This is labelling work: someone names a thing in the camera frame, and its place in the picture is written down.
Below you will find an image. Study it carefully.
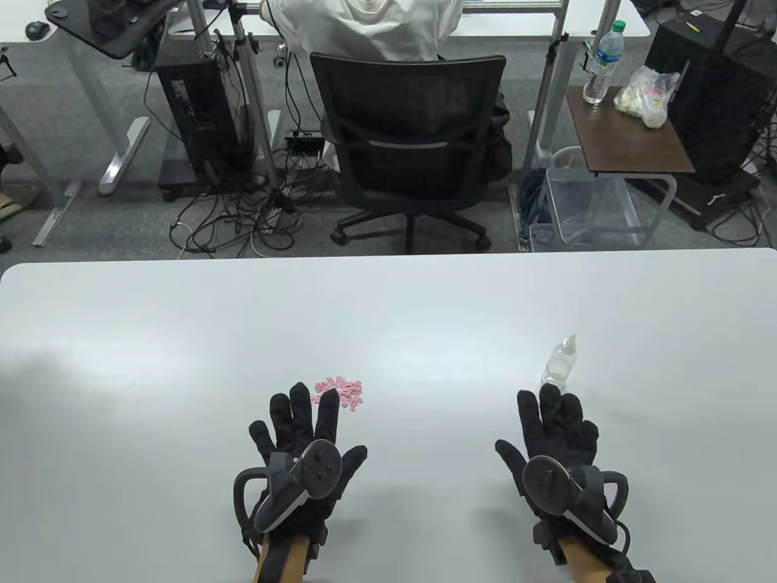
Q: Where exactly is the large black equipment case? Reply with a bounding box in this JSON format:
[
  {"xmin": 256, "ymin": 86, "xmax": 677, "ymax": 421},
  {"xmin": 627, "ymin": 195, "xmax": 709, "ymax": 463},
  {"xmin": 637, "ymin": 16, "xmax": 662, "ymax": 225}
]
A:
[{"xmin": 645, "ymin": 12, "xmax": 777, "ymax": 186}]

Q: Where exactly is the black computer tower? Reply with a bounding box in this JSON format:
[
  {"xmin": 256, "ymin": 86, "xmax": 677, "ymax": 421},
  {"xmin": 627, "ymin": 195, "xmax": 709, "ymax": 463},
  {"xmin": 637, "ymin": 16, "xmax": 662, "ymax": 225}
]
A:
[{"xmin": 153, "ymin": 58, "xmax": 246, "ymax": 201}]

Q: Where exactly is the long white desk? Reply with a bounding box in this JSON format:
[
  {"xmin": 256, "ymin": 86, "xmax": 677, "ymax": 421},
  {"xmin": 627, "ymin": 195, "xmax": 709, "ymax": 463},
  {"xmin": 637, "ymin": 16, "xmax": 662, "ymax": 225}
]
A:
[{"xmin": 167, "ymin": 0, "xmax": 651, "ymax": 44}]

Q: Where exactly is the pile of pink paper scraps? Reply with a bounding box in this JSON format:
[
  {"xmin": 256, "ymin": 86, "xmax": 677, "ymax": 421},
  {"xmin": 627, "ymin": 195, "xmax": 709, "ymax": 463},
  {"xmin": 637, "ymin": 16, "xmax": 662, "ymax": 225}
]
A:
[{"xmin": 311, "ymin": 377, "xmax": 365, "ymax": 411}]

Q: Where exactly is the black hand tracker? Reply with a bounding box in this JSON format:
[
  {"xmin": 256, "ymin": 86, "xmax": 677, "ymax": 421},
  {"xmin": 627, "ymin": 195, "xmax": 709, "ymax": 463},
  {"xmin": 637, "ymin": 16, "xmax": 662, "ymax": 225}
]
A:
[
  {"xmin": 234, "ymin": 440, "xmax": 344, "ymax": 535},
  {"xmin": 522, "ymin": 455, "xmax": 632, "ymax": 547}
]

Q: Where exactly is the black mesh office chair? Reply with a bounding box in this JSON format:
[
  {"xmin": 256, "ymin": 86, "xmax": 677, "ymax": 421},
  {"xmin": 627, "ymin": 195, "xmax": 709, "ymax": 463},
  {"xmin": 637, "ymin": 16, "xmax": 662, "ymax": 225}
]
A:
[{"xmin": 310, "ymin": 53, "xmax": 514, "ymax": 254}]

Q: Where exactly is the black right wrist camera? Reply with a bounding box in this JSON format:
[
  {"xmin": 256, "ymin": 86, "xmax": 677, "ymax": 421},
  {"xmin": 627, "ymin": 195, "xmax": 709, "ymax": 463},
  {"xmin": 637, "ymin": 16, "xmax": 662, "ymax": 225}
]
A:
[{"xmin": 610, "ymin": 562, "xmax": 656, "ymax": 583}]

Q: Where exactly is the brown side table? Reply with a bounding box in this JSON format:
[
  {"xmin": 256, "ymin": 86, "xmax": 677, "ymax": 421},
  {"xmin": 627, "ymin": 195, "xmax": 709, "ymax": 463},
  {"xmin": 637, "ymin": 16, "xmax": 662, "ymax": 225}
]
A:
[{"xmin": 565, "ymin": 85, "xmax": 696, "ymax": 247}]

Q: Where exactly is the plastic water bottle green cap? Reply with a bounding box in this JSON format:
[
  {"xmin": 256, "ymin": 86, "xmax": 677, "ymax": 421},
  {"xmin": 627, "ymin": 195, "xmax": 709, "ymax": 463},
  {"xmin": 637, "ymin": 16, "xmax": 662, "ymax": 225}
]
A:
[{"xmin": 583, "ymin": 20, "xmax": 626, "ymax": 105}]

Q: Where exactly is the tangle of black cables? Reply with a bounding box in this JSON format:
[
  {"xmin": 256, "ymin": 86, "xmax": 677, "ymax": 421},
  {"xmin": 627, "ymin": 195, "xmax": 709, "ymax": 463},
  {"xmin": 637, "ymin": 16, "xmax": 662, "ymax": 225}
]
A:
[{"xmin": 170, "ymin": 140, "xmax": 304, "ymax": 256}]

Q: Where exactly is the clear conical bottle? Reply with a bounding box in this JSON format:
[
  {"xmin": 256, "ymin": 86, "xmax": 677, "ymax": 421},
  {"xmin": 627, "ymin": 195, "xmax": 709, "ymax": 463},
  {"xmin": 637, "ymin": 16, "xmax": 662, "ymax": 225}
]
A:
[{"xmin": 542, "ymin": 334, "xmax": 578, "ymax": 389}]

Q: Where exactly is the clear plastic bag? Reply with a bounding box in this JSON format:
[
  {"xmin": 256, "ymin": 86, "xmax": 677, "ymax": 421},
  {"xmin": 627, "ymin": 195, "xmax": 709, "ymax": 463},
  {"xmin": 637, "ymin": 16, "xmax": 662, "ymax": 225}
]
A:
[{"xmin": 613, "ymin": 66, "xmax": 681, "ymax": 129}]

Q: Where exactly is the clear plastic bin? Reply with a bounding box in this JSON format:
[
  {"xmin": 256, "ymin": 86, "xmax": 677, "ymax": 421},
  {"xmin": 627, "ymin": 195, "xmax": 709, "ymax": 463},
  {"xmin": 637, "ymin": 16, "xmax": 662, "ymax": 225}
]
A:
[{"xmin": 529, "ymin": 167, "xmax": 644, "ymax": 247}]

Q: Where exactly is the black left hand tracker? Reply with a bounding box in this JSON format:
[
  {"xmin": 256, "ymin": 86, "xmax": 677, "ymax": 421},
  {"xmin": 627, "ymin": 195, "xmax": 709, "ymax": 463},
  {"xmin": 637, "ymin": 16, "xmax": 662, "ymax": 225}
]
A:
[{"xmin": 234, "ymin": 440, "xmax": 344, "ymax": 535}]

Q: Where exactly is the black desk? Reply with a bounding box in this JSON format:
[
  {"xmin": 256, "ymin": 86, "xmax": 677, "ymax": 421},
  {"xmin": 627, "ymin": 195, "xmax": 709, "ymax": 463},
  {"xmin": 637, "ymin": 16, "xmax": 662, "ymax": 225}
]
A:
[{"xmin": 46, "ymin": 0, "xmax": 186, "ymax": 60}]

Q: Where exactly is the person's right hand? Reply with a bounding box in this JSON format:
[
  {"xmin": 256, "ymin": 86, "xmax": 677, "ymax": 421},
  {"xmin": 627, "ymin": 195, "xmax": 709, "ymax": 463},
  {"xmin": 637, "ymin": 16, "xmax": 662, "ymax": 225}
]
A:
[{"xmin": 495, "ymin": 384, "xmax": 623, "ymax": 547}]

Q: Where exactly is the person's left forearm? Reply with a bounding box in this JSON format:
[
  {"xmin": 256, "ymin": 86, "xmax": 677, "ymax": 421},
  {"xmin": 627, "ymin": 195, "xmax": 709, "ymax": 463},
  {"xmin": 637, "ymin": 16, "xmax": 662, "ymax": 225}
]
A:
[{"xmin": 254, "ymin": 533, "xmax": 316, "ymax": 583}]

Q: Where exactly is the white desk with metal legs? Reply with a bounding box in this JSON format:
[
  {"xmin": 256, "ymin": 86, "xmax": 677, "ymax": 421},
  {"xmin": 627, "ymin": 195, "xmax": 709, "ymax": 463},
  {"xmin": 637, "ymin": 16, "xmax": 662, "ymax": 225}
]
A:
[{"xmin": 0, "ymin": 0, "xmax": 151, "ymax": 248}]

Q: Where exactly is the person's left hand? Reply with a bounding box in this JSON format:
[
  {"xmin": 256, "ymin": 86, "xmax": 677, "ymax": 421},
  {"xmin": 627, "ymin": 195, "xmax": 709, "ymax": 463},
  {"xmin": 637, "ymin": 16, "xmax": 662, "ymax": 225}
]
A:
[{"xmin": 249, "ymin": 383, "xmax": 368, "ymax": 541}]

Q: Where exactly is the black right hand tracker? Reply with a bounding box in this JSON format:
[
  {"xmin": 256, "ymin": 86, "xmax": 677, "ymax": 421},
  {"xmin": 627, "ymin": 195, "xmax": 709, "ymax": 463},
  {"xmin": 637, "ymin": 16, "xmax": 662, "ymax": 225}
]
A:
[{"xmin": 522, "ymin": 455, "xmax": 632, "ymax": 547}]

